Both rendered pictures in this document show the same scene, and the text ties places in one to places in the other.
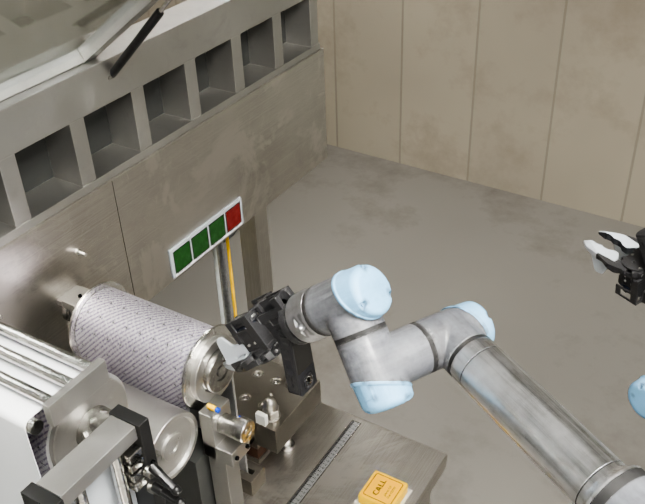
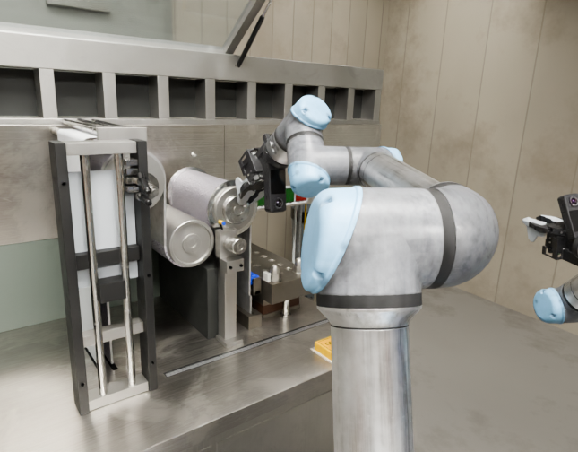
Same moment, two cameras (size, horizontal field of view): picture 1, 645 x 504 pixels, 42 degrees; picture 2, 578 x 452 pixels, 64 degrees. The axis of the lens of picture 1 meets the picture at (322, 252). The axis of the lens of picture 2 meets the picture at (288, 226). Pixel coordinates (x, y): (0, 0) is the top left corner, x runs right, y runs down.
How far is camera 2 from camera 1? 0.73 m
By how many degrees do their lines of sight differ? 26
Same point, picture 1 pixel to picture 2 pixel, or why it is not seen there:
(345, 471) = (314, 334)
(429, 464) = not seen: hidden behind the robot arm
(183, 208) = not seen: hidden behind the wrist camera
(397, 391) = (314, 170)
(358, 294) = (303, 103)
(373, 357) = (304, 147)
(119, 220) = (224, 152)
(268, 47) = (344, 107)
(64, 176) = (199, 115)
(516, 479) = not seen: outside the picture
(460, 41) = (499, 212)
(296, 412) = (292, 283)
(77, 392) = (121, 134)
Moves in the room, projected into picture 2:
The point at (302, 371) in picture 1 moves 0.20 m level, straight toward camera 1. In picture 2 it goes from (274, 193) to (237, 212)
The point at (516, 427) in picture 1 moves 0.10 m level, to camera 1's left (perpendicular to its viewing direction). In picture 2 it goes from (385, 183) to (324, 178)
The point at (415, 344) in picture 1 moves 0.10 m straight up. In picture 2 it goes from (337, 150) to (340, 95)
